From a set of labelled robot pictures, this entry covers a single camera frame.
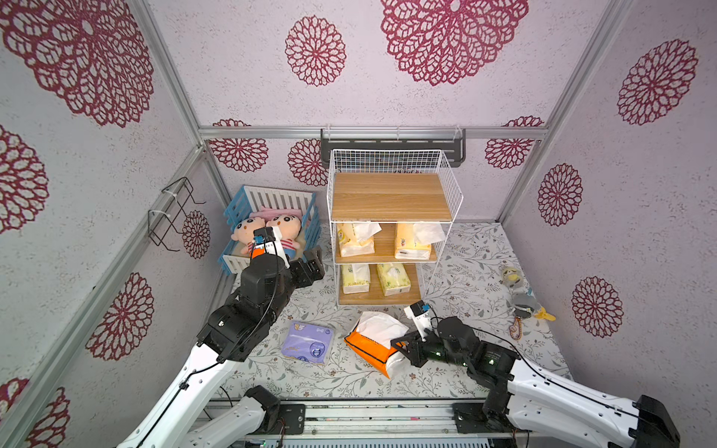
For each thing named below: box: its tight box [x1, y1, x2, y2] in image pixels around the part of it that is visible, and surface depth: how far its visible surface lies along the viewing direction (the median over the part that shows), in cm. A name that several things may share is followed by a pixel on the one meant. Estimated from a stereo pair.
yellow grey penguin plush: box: [501, 266, 524, 289], surface depth 100 cm
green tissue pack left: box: [341, 264, 371, 294], surface depth 97 cm
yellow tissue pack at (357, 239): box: [337, 223, 383, 258], surface depth 78 cm
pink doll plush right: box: [260, 206, 303, 261], surface depth 100 cm
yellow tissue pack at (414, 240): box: [393, 222, 446, 261], surface depth 77 cm
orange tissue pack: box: [343, 310, 409, 379], surface depth 74 cm
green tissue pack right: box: [376, 263, 411, 297], surface depth 97 cm
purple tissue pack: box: [281, 320, 335, 365], surface depth 83 cm
